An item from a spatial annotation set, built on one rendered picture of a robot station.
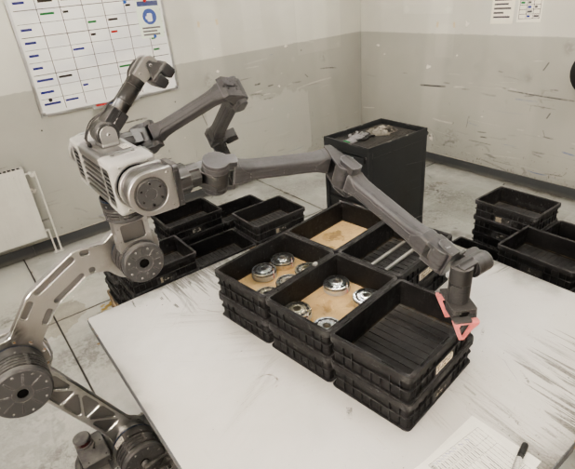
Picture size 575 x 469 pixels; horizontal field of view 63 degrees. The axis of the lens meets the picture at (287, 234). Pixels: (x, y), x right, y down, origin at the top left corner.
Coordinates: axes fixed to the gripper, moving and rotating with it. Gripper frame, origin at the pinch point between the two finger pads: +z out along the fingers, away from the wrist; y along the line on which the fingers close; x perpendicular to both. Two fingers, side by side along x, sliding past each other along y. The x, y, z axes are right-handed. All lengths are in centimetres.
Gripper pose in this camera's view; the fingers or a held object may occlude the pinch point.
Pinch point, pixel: (454, 325)
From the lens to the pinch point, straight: 139.9
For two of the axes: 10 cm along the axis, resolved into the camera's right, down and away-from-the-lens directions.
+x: -9.9, 1.0, -0.4
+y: -0.8, -4.7, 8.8
